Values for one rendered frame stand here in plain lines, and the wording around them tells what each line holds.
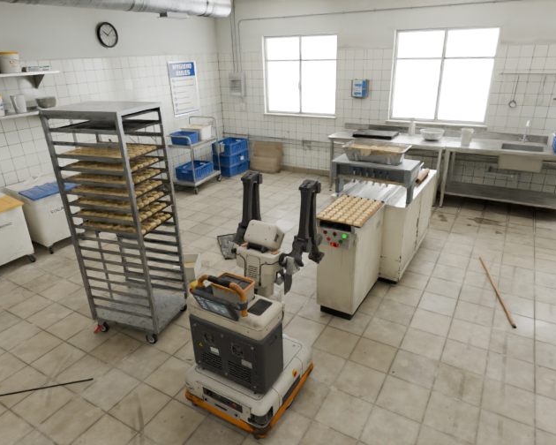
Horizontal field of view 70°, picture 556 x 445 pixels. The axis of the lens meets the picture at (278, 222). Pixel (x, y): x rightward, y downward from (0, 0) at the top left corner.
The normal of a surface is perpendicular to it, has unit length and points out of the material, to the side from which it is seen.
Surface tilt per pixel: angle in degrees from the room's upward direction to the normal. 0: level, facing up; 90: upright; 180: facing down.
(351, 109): 90
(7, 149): 90
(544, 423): 0
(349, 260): 90
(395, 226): 90
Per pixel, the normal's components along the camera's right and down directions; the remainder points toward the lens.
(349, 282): -0.51, 0.36
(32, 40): 0.86, 0.18
